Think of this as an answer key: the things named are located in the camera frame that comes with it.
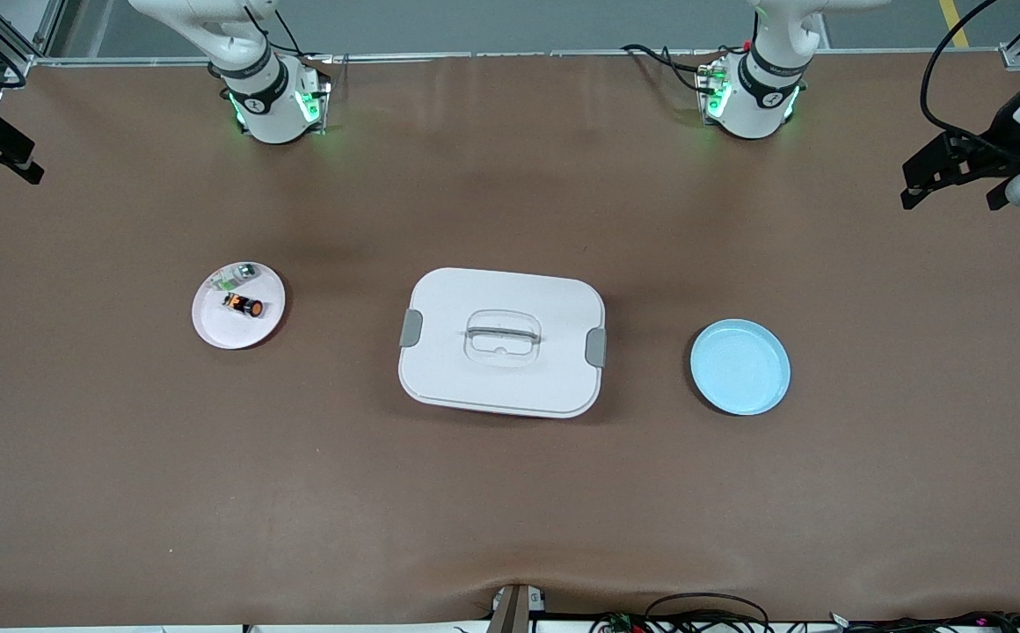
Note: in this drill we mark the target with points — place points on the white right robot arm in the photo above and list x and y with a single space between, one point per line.
268 105

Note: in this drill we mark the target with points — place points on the brown table mat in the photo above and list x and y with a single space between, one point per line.
510 492

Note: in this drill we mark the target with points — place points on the white lidded storage box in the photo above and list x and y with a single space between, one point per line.
501 378

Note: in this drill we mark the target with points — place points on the pink round plate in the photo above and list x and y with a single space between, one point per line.
229 332

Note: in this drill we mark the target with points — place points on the light blue round plate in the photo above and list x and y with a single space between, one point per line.
739 369

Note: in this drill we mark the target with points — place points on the silver table edge rail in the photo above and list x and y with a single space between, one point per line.
510 55

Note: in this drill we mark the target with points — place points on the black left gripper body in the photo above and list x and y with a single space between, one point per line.
990 146

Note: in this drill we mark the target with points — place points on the grey box latch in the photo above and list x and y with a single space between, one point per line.
411 328
596 347

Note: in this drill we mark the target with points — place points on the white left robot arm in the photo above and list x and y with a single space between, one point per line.
761 101

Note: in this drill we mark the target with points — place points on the wooden metal bracket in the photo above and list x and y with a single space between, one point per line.
514 608

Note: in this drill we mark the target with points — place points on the small green clear switch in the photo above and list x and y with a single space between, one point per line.
233 276

